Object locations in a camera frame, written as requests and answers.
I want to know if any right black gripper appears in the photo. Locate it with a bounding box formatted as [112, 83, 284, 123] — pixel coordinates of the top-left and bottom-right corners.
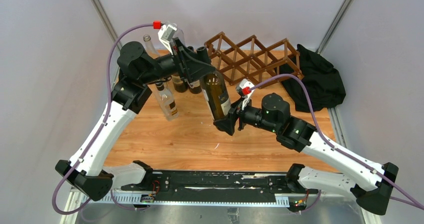
[214, 96, 280, 135]

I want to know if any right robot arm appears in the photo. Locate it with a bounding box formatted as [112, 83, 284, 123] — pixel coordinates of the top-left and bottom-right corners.
[213, 93, 399, 216]

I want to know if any purple cable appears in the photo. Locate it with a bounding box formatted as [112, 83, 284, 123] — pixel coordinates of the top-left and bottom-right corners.
[51, 21, 162, 216]
[241, 73, 424, 213]

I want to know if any clear bottle black label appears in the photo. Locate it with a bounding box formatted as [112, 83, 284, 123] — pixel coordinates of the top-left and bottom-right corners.
[143, 34, 161, 59]

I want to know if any olive green wine bottle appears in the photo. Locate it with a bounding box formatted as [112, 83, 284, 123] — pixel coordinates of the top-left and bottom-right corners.
[171, 73, 188, 93]

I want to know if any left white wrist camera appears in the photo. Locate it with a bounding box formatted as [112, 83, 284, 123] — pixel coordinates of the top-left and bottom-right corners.
[158, 22, 178, 54]

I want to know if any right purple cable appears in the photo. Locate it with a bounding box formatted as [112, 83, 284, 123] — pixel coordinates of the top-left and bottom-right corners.
[241, 73, 424, 213]

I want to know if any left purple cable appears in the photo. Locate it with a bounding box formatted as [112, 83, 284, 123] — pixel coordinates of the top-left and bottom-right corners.
[51, 21, 162, 216]

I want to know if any dark wine bottle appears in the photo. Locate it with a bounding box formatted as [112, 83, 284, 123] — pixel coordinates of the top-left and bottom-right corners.
[188, 80, 202, 94]
[196, 45, 232, 121]

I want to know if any clear bottle black cap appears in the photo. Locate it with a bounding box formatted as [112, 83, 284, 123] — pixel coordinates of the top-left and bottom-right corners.
[154, 82, 179, 121]

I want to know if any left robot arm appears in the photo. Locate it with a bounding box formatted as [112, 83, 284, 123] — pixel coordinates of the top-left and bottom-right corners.
[55, 38, 214, 201]

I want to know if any black cloth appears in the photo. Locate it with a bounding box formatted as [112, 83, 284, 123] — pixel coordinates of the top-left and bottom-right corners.
[281, 44, 346, 113]

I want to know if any brown wooden wine rack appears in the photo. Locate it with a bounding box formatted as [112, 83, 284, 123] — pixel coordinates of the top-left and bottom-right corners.
[204, 31, 304, 86]

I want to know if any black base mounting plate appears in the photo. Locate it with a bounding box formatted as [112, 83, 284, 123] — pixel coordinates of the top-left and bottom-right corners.
[120, 170, 318, 206]

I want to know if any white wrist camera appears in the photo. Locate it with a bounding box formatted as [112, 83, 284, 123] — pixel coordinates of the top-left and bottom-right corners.
[158, 22, 178, 54]
[235, 78, 255, 110]

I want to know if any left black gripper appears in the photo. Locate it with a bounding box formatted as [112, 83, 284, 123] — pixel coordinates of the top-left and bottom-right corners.
[139, 38, 215, 85]

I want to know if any blue square glass bottle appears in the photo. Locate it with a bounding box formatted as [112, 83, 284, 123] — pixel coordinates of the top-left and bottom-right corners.
[169, 22, 186, 46]

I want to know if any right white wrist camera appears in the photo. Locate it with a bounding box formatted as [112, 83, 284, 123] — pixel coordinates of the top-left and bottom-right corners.
[235, 78, 255, 110]

